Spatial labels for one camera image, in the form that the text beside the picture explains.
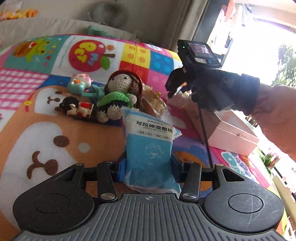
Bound grey neck pillow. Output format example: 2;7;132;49
88;1;128;29

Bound blue cotton pad pack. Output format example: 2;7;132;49
120;107;182;195

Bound colourful cartoon play mat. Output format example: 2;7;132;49
0;34;278;235

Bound pink sleeved forearm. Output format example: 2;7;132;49
251;84;296;160

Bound crochet doll green scarf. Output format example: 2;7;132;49
96;70;142;123

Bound pink cardboard box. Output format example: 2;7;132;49
167;93;259;156

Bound yellow plush toys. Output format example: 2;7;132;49
0;9;39;21

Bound black red toy figure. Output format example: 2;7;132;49
58;96;95;120

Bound pink green pig figurine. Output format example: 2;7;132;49
67;73;93;95

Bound bread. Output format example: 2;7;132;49
139;84;167;118

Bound black gloved right hand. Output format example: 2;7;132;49
191;69;260;115

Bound teal toy hair dryer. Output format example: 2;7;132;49
81;85;105;104

